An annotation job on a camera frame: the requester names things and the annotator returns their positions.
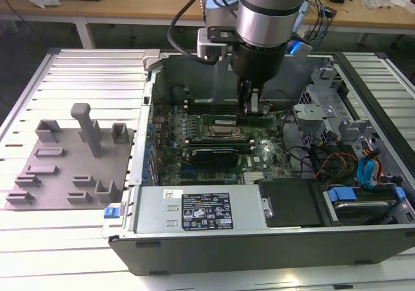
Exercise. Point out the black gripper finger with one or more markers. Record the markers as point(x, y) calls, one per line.
point(244, 100)
point(255, 103)

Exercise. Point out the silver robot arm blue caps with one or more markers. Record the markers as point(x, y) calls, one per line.
point(269, 12)

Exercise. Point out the black RAM slot bank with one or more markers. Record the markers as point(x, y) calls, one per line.
point(210, 106)
point(220, 145)

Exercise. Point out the silver CPU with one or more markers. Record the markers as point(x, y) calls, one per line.
point(223, 129)

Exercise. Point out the green motherboard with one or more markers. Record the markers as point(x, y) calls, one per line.
point(269, 155)

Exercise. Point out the black graphics card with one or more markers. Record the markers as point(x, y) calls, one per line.
point(214, 157)

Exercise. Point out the silver metal drive cage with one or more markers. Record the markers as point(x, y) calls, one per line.
point(324, 112)

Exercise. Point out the silver chipset heatsink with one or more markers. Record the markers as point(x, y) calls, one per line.
point(253, 177)

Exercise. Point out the small black adapter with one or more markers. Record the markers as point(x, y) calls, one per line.
point(330, 12)

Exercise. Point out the black plastic bay cover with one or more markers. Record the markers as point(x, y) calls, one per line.
point(288, 203)

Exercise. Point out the wooden desk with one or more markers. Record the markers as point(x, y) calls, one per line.
point(129, 6)

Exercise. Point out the hard disk in blue carrier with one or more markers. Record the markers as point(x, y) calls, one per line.
point(356, 203)

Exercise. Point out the silver power supply with label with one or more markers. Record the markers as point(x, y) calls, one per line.
point(155, 213)

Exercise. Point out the open black PC case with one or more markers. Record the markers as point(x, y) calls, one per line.
point(259, 255)

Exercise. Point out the blue case latch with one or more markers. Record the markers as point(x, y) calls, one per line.
point(111, 213)

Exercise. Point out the grey parts rack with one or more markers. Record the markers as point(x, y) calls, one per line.
point(81, 164)

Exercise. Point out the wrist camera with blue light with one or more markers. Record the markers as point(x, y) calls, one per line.
point(300, 48)

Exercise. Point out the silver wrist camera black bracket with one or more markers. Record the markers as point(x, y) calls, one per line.
point(210, 49)

